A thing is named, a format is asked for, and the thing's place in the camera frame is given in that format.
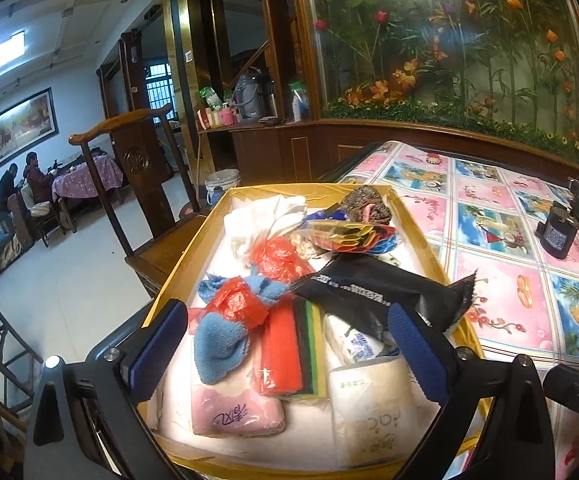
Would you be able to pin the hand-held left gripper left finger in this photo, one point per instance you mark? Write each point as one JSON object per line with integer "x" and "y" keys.
{"x": 159, "y": 350}

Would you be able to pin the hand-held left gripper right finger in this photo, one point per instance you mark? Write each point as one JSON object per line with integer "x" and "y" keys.
{"x": 417, "y": 350}

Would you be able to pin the blue towel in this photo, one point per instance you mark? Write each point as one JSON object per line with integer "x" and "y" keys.
{"x": 219, "y": 350}

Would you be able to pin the white tissue pack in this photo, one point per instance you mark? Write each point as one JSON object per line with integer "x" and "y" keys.
{"x": 374, "y": 410}

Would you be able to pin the black wet wipes pack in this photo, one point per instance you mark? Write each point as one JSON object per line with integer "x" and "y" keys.
{"x": 369, "y": 290}

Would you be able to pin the red plastic bag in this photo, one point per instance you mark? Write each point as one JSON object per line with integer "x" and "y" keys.
{"x": 279, "y": 260}
{"x": 234, "y": 302}

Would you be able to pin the pink tissue pack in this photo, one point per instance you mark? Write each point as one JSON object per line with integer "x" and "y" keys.
{"x": 239, "y": 410}

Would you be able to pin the red green cloth stack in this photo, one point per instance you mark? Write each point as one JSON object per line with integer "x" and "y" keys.
{"x": 282, "y": 350}

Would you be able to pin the yellow striped clear packet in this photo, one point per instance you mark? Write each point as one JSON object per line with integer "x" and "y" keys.
{"x": 349, "y": 237}

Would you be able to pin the white cloth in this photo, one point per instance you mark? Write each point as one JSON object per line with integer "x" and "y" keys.
{"x": 289, "y": 210}
{"x": 249, "y": 240}

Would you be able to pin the yellow cardboard box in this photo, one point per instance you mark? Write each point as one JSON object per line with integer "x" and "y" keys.
{"x": 279, "y": 191}

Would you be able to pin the printed tablecloth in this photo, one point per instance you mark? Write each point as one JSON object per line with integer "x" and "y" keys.
{"x": 509, "y": 270}

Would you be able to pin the black motor with shaft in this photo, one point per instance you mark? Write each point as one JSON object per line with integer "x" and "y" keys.
{"x": 557, "y": 232}

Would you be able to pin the brown knitted scrunchie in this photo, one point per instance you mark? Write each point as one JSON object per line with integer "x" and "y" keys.
{"x": 367, "y": 202}

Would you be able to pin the white bucket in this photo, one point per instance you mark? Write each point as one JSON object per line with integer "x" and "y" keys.
{"x": 224, "y": 182}

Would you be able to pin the dining table with floral cloth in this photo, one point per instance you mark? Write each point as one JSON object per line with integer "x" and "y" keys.
{"x": 89, "y": 177}

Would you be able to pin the wooden cabinet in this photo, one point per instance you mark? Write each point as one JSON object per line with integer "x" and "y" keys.
{"x": 279, "y": 150}

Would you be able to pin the pink containers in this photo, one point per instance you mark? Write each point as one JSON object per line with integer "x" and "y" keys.
{"x": 217, "y": 117}

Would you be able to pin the green packet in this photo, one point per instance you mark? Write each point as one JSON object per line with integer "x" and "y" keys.
{"x": 209, "y": 97}

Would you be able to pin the barred window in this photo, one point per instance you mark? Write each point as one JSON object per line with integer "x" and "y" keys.
{"x": 158, "y": 85}

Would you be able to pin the grey thermos kettle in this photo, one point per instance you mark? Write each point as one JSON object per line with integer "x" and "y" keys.
{"x": 252, "y": 97}

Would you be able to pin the green white bag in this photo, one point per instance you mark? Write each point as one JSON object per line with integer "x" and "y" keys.
{"x": 299, "y": 100}

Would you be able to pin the gold framed wooden pillar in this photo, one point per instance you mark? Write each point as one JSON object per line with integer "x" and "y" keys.
{"x": 189, "y": 60}

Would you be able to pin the artificial flower glass display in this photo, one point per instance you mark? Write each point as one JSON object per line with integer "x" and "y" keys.
{"x": 444, "y": 50}

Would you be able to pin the framed wall painting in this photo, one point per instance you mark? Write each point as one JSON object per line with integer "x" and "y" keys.
{"x": 16, "y": 132}

